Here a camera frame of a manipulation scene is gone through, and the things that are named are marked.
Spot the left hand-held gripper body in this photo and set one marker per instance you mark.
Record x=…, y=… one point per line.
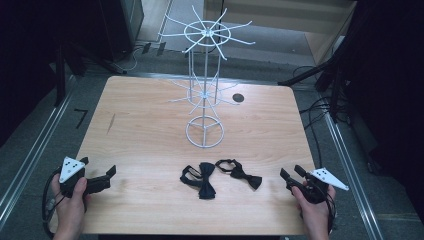
x=70, y=169

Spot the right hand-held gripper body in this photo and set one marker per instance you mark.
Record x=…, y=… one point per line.
x=316, y=186

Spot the small black bow tie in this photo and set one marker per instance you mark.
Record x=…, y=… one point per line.
x=241, y=173

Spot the large black bow tie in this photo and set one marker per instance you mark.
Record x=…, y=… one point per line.
x=206, y=181

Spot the person's right hand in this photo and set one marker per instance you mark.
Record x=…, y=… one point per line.
x=315, y=213

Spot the person's left hand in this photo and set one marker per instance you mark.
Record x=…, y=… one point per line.
x=70, y=208

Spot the black metal stand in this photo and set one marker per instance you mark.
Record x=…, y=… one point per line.
x=60, y=76

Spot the round dark table grommet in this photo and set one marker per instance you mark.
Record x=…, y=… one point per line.
x=238, y=97

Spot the black tripod stand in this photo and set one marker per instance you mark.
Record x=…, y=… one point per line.
x=330, y=66

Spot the dark cabinet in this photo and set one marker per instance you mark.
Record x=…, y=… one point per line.
x=121, y=26

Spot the light wooden platform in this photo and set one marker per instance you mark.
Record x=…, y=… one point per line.
x=283, y=15

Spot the metal floor rail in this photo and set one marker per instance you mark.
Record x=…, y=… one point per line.
x=33, y=151
x=350, y=173

